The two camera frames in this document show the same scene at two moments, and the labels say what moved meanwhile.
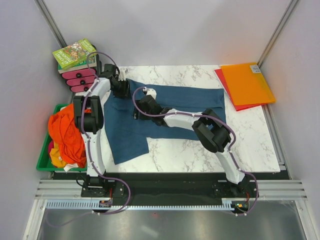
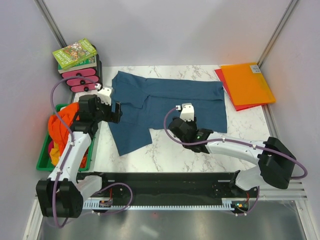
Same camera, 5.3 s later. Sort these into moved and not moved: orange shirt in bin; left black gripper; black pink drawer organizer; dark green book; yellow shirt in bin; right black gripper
Moved: right black gripper; left black gripper
Not moved: yellow shirt in bin; orange shirt in bin; black pink drawer organizer; dark green book
